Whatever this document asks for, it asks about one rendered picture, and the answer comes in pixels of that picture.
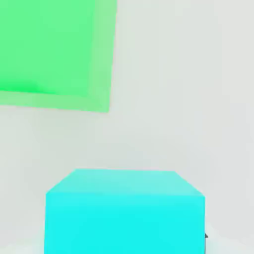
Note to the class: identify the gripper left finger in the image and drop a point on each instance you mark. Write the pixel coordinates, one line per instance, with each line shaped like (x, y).
(33, 251)

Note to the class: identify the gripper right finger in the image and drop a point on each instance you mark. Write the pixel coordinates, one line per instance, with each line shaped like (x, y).
(210, 245)

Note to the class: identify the small cyan cube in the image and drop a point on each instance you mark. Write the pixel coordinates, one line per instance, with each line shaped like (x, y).
(125, 218)

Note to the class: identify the large green box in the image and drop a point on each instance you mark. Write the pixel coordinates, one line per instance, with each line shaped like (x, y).
(49, 49)

